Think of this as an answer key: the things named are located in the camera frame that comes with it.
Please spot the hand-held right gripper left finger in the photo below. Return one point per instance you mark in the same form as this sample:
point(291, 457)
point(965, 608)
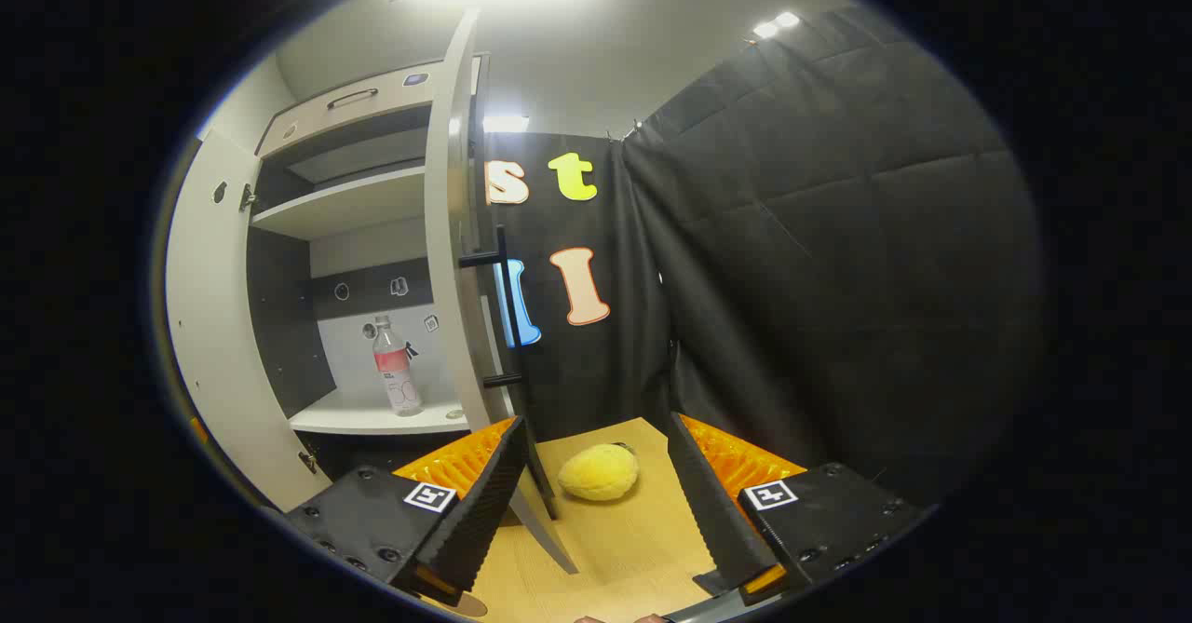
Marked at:
point(484, 502)

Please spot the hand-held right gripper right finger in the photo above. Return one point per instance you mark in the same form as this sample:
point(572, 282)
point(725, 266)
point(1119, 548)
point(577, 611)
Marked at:
point(712, 502)

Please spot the round brown coaster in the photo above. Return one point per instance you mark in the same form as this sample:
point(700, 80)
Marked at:
point(461, 604)

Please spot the clear plastic bottle red label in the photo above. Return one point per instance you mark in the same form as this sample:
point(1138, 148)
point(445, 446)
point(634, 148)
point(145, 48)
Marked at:
point(399, 381)

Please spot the white cabinet door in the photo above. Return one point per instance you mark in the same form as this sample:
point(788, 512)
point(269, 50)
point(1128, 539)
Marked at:
point(447, 185)
point(214, 325)

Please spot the white cabinet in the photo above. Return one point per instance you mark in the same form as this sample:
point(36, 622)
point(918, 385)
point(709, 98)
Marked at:
point(354, 204)

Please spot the white cabinet drawer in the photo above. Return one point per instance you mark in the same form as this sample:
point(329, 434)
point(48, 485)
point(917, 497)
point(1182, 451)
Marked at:
point(307, 125)

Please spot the yellow plush toy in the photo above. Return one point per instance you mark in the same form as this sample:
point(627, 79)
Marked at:
point(598, 474)

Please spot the black backdrop cloth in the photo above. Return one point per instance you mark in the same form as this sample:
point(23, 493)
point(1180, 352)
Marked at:
point(838, 260)

